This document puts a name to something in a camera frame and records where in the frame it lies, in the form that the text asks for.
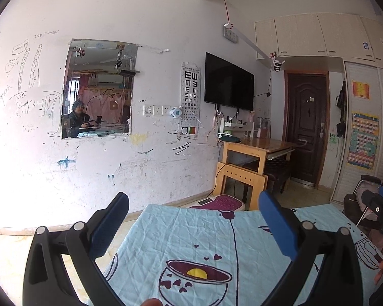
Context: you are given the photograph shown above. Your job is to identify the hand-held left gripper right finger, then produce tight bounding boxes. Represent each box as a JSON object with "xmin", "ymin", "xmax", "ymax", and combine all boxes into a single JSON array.
[{"xmin": 258, "ymin": 190, "xmax": 364, "ymax": 306}]

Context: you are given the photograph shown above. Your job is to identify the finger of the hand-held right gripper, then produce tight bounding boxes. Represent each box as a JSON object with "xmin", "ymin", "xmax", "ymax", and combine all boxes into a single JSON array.
[{"xmin": 361, "ymin": 185, "xmax": 383, "ymax": 221}]

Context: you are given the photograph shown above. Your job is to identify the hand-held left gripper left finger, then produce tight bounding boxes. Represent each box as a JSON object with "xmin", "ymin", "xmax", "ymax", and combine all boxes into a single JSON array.
[{"xmin": 23, "ymin": 192, "xmax": 130, "ymax": 306}]

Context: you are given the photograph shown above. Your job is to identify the black armchair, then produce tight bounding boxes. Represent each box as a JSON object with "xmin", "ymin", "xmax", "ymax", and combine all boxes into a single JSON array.
[{"xmin": 343, "ymin": 175, "xmax": 383, "ymax": 227}]

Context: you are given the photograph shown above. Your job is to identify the black stool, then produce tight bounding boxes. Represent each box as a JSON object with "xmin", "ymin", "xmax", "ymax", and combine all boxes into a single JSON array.
[{"xmin": 265, "ymin": 159, "xmax": 292, "ymax": 195}]

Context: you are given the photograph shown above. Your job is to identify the purple and white vibration plate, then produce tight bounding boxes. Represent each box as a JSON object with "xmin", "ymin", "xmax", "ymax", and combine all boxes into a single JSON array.
[{"xmin": 190, "ymin": 195, "xmax": 245, "ymax": 212}]

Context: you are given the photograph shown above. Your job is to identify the wooden desk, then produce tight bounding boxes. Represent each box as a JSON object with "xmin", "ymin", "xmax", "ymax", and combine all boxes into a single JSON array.
[{"xmin": 222, "ymin": 138, "xmax": 297, "ymax": 176}]

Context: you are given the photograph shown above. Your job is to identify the light blue printed tablecloth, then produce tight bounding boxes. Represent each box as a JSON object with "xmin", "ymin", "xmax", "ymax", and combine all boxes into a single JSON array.
[{"xmin": 86, "ymin": 203, "xmax": 383, "ymax": 306}]

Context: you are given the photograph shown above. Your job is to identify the dark brown door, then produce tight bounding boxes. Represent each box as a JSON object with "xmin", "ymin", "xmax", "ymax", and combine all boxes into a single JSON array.
[{"xmin": 285, "ymin": 73, "xmax": 329, "ymax": 187}]

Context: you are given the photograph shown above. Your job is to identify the hanging black bags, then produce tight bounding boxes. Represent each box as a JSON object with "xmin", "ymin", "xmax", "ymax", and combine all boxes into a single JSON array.
[{"xmin": 336, "ymin": 81, "xmax": 347, "ymax": 137}]

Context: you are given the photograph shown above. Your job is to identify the eye chart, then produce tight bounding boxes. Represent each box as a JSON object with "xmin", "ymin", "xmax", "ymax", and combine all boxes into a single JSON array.
[{"xmin": 178, "ymin": 61, "xmax": 201, "ymax": 141}]

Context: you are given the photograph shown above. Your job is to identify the white overhead cabinets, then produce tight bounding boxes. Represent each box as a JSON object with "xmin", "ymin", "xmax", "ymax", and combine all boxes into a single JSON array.
[{"xmin": 255, "ymin": 13, "xmax": 383, "ymax": 62}]

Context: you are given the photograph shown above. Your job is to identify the colourful grid wall poster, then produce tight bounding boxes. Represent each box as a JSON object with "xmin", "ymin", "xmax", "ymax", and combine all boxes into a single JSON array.
[{"xmin": 347, "ymin": 111, "xmax": 380, "ymax": 169}]

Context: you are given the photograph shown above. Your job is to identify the small orange wall poster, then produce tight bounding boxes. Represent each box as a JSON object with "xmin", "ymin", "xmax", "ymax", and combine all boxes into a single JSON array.
[{"xmin": 352, "ymin": 81, "xmax": 370, "ymax": 99}]

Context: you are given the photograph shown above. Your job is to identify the white wall socket panel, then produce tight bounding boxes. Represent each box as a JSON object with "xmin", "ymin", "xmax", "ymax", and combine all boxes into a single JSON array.
[{"xmin": 143, "ymin": 105, "xmax": 171, "ymax": 117}]

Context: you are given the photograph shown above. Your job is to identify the wall mirror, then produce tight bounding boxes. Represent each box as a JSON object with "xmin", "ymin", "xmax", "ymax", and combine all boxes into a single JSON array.
[{"xmin": 61, "ymin": 39, "xmax": 139, "ymax": 140}]

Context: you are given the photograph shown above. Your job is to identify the black wall television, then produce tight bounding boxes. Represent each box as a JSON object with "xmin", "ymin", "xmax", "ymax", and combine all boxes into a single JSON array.
[{"xmin": 205, "ymin": 52, "xmax": 255, "ymax": 111}]

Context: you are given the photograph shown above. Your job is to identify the white security camera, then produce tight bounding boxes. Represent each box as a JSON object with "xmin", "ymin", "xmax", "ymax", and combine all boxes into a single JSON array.
[{"xmin": 270, "ymin": 58, "xmax": 285, "ymax": 74}]

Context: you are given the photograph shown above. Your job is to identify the white cable conduit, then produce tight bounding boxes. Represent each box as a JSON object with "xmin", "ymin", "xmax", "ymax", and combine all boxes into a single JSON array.
[{"xmin": 230, "ymin": 27, "xmax": 275, "ymax": 62}]

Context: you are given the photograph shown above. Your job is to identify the white wall power strip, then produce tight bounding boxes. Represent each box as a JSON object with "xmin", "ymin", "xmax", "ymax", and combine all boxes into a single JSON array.
[{"xmin": 223, "ymin": 24, "xmax": 239, "ymax": 43}]

